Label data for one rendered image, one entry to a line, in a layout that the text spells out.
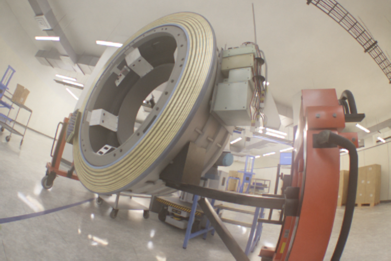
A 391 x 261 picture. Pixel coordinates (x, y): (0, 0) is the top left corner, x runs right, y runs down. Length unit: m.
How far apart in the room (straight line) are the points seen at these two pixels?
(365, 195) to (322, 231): 6.29
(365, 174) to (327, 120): 6.31
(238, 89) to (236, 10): 3.43
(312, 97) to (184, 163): 0.53
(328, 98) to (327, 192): 0.26
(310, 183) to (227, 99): 0.48
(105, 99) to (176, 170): 1.18
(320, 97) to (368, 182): 6.21
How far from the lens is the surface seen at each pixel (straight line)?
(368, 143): 11.89
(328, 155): 0.41
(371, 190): 6.57
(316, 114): 0.42
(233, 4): 3.95
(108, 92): 1.70
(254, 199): 0.62
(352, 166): 0.37
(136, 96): 1.71
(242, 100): 0.66
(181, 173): 0.68
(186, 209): 1.86
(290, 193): 0.54
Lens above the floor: 0.69
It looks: 22 degrees up
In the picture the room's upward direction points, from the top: 13 degrees clockwise
